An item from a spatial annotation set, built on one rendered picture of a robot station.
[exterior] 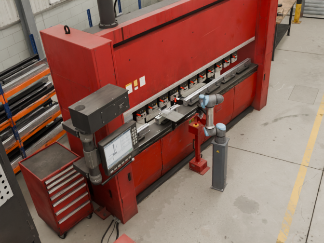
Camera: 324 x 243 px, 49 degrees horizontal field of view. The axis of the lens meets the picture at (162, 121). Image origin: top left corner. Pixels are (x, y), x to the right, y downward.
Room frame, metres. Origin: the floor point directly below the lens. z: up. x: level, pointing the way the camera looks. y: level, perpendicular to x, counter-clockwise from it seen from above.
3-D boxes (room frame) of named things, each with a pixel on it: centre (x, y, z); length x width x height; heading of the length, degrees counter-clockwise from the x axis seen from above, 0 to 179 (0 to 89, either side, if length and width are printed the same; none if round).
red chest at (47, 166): (3.08, 1.27, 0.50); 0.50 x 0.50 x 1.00; 45
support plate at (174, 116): (3.78, -0.14, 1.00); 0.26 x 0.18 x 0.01; 45
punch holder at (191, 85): (4.29, -0.44, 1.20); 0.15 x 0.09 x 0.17; 135
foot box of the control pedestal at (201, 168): (3.86, -0.49, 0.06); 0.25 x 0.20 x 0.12; 47
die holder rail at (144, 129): (3.50, 0.36, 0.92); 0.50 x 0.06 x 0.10; 135
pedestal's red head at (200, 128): (3.88, -0.47, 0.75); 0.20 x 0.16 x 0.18; 137
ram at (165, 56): (4.35, -0.49, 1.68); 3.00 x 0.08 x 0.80; 135
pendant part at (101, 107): (2.68, 0.53, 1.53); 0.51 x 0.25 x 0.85; 140
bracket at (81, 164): (2.78, 0.69, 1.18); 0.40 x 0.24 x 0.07; 135
